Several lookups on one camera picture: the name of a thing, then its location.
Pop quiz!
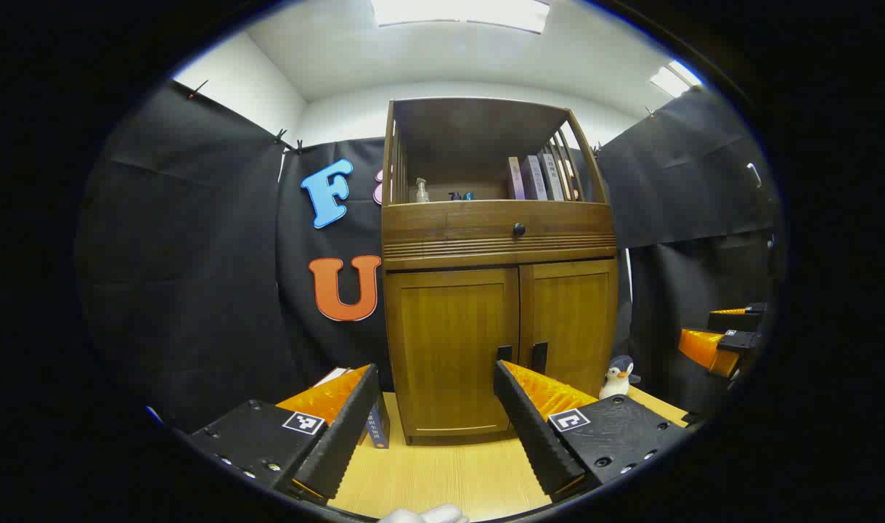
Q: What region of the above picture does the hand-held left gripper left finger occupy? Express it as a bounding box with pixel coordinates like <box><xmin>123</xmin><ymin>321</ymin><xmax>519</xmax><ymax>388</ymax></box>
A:
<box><xmin>184</xmin><ymin>363</ymin><xmax>381</xmax><ymax>506</ymax></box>

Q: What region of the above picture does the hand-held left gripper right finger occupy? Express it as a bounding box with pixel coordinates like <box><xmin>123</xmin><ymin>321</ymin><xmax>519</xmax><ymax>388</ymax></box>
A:
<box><xmin>493</xmin><ymin>360</ymin><xmax>693</xmax><ymax>503</ymax></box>

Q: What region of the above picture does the wooden shoe cabinet door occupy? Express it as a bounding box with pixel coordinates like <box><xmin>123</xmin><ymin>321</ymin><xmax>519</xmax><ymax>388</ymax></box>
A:
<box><xmin>384</xmin><ymin>267</ymin><xmax>521</xmax><ymax>438</ymax></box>
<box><xmin>518</xmin><ymin>259</ymin><xmax>619</xmax><ymax>399</ymax></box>

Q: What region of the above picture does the wooden double-door shoe cabinet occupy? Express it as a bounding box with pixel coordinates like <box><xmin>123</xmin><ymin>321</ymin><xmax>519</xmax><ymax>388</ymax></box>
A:
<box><xmin>380</xmin><ymin>97</ymin><xmax>619</xmax><ymax>445</ymax></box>

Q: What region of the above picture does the wooden cabinet drawer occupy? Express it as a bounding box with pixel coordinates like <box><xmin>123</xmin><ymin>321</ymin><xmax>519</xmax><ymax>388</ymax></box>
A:
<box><xmin>382</xmin><ymin>200</ymin><xmax>618</xmax><ymax>256</ymax></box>

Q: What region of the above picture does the blue book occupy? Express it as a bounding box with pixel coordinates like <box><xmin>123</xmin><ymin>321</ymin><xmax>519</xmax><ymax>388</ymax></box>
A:
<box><xmin>366</xmin><ymin>396</ymin><xmax>391</xmax><ymax>450</ymax></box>

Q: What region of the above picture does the grey penguin plush toy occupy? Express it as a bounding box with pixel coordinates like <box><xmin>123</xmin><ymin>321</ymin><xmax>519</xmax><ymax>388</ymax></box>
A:
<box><xmin>600</xmin><ymin>355</ymin><xmax>641</xmax><ymax>399</ymax></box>

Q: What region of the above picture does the white cloth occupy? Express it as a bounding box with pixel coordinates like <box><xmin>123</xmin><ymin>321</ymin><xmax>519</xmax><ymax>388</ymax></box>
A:
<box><xmin>377</xmin><ymin>504</ymin><xmax>470</xmax><ymax>523</ymax></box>

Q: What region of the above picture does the light grey book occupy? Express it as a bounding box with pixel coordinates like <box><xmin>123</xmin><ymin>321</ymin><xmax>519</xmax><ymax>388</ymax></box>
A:
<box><xmin>522</xmin><ymin>155</ymin><xmax>549</xmax><ymax>200</ymax></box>

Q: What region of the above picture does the ceiling light panel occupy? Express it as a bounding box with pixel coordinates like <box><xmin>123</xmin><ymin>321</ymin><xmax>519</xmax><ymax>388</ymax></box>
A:
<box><xmin>649</xmin><ymin>60</ymin><xmax>705</xmax><ymax>100</ymax></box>

